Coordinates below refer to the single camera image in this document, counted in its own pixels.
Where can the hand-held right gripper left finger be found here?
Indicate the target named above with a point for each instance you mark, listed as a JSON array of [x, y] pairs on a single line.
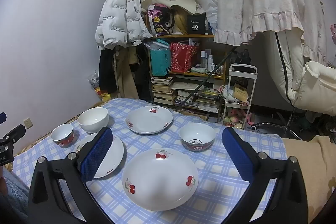
[[95, 155]]

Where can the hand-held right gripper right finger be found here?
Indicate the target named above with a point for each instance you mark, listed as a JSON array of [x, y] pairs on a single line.
[[237, 154]]

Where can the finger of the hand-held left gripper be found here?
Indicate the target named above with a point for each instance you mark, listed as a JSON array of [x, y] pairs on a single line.
[[17, 133], [2, 118]]

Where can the white cherry print plate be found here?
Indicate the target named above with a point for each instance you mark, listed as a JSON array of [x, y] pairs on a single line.
[[115, 155], [148, 121], [160, 182]]

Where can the plain white bowl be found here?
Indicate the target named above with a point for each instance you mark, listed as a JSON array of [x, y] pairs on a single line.
[[93, 119]]

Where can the small red patterned bowl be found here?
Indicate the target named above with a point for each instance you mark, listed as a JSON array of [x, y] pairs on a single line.
[[62, 132]]

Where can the red blue patterned bowl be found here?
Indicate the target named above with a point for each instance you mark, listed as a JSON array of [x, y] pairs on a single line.
[[197, 134]]

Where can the blue plaid bed sheet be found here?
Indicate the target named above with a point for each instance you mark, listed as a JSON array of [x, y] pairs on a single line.
[[210, 174]]

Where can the stuffed toys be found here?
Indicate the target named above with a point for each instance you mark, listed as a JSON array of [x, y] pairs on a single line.
[[233, 119]]

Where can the pink toy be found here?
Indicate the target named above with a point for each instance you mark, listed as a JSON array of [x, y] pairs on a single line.
[[252, 121]]

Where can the yellow red bag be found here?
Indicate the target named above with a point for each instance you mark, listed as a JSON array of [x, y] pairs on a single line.
[[102, 95]]

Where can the white pouch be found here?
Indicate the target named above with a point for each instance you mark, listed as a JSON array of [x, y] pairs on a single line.
[[228, 94]]

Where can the tan box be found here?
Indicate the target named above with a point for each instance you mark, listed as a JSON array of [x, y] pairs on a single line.
[[240, 92]]

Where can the pile of magazines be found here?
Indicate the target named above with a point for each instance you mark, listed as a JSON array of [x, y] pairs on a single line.
[[202, 100]]

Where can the beige blanket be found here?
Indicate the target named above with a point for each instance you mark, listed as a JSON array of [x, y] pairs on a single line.
[[307, 161]]

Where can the printed plastic bag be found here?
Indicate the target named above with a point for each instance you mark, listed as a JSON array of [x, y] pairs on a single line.
[[92, 81]]

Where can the black pole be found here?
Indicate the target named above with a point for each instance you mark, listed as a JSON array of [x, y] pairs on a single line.
[[203, 82]]

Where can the beige trousers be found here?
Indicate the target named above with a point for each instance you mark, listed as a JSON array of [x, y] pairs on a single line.
[[126, 77]]

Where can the black trousers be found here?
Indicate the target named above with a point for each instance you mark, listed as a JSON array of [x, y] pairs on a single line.
[[107, 71]]

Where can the white utility cart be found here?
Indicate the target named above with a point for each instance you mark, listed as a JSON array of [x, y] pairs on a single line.
[[243, 65]]

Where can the pale green cloth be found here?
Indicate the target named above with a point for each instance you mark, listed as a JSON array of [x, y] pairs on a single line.
[[199, 70]]

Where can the stack of books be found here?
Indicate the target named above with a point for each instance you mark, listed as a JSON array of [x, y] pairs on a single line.
[[162, 91]]

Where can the black coat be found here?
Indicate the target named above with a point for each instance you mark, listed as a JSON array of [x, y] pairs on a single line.
[[144, 74]]

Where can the black bag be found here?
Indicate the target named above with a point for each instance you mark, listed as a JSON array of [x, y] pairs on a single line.
[[240, 57]]

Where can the cream padded office chair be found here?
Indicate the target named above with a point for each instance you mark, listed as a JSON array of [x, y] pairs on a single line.
[[294, 69]]

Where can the cream cushion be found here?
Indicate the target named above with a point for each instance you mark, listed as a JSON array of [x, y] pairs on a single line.
[[317, 87]]

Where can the red patterned bag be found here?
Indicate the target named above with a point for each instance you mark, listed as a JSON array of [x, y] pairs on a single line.
[[181, 58]]

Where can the teal bag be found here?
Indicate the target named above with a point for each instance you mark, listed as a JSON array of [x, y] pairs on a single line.
[[158, 61]]

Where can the yellow wooden shelf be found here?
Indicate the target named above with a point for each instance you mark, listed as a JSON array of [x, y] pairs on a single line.
[[183, 35]]

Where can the black cardboard box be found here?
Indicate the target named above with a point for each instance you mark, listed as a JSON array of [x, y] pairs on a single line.
[[195, 26]]

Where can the white puffer jacket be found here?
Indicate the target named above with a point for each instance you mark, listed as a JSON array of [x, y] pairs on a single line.
[[120, 16]]

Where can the yellow-brown cloth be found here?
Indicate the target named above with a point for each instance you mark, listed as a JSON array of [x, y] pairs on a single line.
[[181, 22]]

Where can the clear plastic bag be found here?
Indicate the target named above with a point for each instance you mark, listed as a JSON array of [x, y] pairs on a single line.
[[212, 11]]

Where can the colourful printed bag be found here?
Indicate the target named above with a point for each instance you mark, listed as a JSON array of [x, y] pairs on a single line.
[[157, 22]]

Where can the cream folded mat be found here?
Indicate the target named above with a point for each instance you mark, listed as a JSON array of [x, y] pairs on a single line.
[[183, 3]]

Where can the white wall socket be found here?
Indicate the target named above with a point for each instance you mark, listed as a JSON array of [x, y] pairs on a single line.
[[27, 123]]

